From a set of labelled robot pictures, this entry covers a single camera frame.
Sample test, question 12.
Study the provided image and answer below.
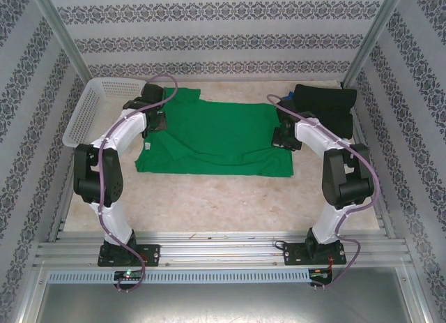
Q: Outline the green t-shirt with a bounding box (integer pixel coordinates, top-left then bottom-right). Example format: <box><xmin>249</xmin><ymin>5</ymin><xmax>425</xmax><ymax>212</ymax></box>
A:
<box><xmin>134</xmin><ymin>87</ymin><xmax>295</xmax><ymax>179</ymax></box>

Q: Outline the stack of folded clothes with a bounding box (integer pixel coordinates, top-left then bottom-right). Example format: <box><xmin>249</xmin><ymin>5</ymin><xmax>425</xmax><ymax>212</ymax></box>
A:
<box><xmin>285</xmin><ymin>84</ymin><xmax>358</xmax><ymax>141</ymax></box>

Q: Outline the white perforated plastic basket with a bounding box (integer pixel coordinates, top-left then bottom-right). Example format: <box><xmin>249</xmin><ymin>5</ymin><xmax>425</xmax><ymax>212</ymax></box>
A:
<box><xmin>62</xmin><ymin>77</ymin><xmax>149</xmax><ymax>150</ymax></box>

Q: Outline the small circuit board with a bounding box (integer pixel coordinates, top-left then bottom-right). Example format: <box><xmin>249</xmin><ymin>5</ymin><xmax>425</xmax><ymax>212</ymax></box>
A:
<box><xmin>114</xmin><ymin>269</ymin><xmax>144</xmax><ymax>281</ymax></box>
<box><xmin>309</xmin><ymin>268</ymin><xmax>334</xmax><ymax>280</ymax></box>

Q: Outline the grey metal shelf panel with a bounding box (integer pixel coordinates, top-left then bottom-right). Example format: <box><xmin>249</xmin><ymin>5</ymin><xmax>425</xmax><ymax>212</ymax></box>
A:
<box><xmin>20</xmin><ymin>263</ymin><xmax>429</xmax><ymax>323</ymax></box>

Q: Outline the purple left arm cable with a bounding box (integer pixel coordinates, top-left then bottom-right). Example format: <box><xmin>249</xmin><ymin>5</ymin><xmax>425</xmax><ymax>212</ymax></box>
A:
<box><xmin>98</xmin><ymin>73</ymin><xmax>179</xmax><ymax>293</ymax></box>

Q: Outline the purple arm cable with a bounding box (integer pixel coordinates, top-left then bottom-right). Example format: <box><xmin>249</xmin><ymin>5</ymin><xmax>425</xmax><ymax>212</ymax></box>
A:
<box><xmin>98</xmin><ymin>73</ymin><xmax>179</xmax><ymax>293</ymax></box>
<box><xmin>266</xmin><ymin>93</ymin><xmax>381</xmax><ymax>292</ymax></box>

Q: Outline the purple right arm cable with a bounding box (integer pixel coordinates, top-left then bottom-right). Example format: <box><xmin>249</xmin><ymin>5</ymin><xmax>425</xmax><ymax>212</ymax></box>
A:
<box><xmin>266</xmin><ymin>93</ymin><xmax>381</xmax><ymax>292</ymax></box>

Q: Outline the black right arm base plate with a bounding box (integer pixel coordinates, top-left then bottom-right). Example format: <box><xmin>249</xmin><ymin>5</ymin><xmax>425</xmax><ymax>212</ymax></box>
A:
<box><xmin>282</xmin><ymin>241</ymin><xmax>348</xmax><ymax>267</ymax></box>

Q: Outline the aluminium frame post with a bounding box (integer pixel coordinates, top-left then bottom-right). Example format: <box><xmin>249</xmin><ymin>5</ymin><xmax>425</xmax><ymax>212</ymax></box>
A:
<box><xmin>341</xmin><ymin>0</ymin><xmax>407</xmax><ymax>89</ymax></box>
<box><xmin>33</xmin><ymin>0</ymin><xmax>91</xmax><ymax>90</ymax></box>

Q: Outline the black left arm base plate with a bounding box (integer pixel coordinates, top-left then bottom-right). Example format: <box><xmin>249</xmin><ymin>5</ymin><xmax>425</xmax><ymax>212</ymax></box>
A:
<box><xmin>97</xmin><ymin>243</ymin><xmax>162</xmax><ymax>268</ymax></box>

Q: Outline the grey slotted cable duct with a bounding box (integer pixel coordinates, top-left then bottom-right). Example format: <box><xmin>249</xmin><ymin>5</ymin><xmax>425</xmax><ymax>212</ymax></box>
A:
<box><xmin>47</xmin><ymin>269</ymin><xmax>313</xmax><ymax>284</ymax></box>

